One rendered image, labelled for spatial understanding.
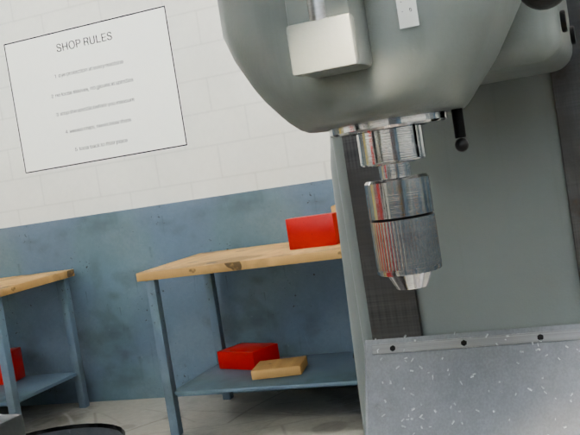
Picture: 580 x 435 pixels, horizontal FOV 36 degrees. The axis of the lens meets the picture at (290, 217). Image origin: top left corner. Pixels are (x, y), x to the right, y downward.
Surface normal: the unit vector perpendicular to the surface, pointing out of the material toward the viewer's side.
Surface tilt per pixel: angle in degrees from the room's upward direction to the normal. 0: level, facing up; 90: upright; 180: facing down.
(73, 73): 90
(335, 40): 90
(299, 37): 90
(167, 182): 90
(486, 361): 63
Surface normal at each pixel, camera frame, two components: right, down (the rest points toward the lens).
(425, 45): 0.16, 0.27
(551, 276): -0.35, 0.11
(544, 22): 0.11, 0.04
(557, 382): -0.37, -0.36
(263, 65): -0.69, 0.38
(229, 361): -0.65, 0.14
